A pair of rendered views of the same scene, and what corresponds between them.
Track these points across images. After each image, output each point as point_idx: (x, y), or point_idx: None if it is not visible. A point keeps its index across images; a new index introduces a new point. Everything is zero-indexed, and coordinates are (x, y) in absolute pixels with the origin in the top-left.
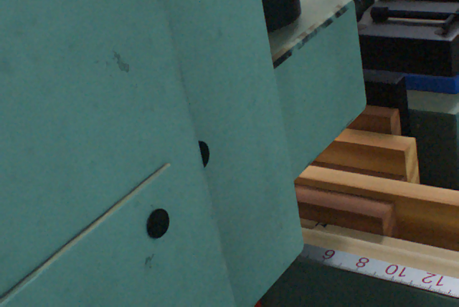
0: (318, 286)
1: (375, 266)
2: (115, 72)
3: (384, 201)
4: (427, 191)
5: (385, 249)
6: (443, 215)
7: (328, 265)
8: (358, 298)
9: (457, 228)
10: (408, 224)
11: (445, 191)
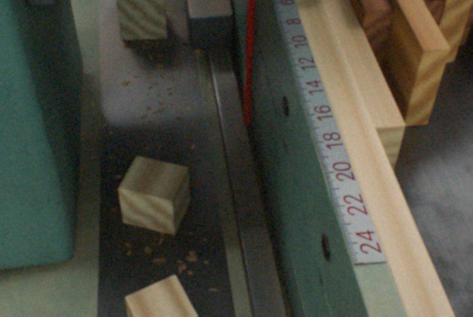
0: (269, 22)
1: (295, 29)
2: None
3: (389, 2)
4: (421, 14)
5: (328, 30)
6: (409, 41)
7: (274, 7)
8: (275, 46)
9: (410, 60)
10: (394, 35)
11: (431, 24)
